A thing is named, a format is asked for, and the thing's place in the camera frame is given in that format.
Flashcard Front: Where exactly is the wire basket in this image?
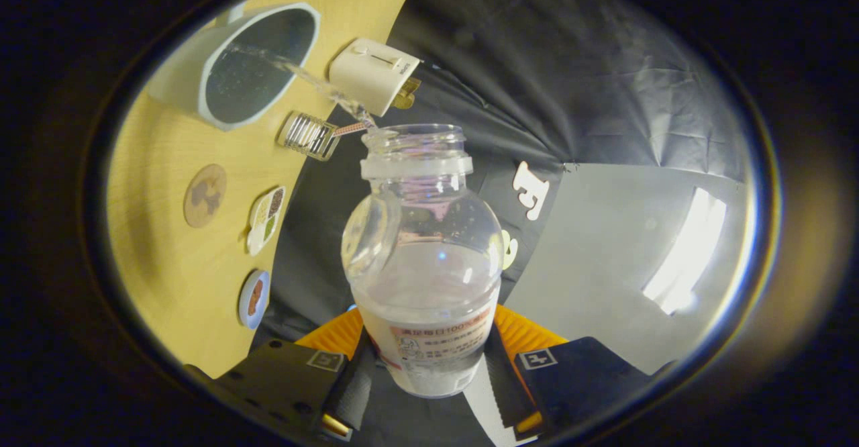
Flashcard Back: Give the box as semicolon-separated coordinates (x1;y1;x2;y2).
276;111;340;162

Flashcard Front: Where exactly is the brown bread slice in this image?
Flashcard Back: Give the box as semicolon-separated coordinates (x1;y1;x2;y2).
393;77;422;110

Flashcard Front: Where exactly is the clear plastic juice bottle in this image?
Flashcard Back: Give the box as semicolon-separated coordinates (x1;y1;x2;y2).
341;123;505;399

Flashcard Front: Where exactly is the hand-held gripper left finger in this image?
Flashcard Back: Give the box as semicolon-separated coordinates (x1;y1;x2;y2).
201;307;376;442

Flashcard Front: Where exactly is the light wooden table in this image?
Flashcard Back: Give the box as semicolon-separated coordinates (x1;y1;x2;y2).
106;0;430;379

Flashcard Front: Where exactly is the white toaster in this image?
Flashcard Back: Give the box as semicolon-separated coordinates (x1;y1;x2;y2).
328;38;421;117

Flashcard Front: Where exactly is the blue plate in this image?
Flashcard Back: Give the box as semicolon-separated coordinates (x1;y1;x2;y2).
238;270;271;330

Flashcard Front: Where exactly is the round brown coaster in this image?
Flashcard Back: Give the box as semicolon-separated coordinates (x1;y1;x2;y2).
183;164;228;228

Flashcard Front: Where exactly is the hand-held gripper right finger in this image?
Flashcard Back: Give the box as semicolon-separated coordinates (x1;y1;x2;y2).
485;304;672;441

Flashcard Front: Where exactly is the pale blue cup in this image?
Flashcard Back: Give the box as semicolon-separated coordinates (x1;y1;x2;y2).
146;2;321;132

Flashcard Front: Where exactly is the white divided dish with beans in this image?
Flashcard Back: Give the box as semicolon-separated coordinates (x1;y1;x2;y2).
246;186;287;256

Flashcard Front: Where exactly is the red striped straw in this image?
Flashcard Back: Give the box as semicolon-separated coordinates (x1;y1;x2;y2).
332;119;373;138

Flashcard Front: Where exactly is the black backdrop cloth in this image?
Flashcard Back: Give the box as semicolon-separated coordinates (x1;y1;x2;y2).
252;0;732;447

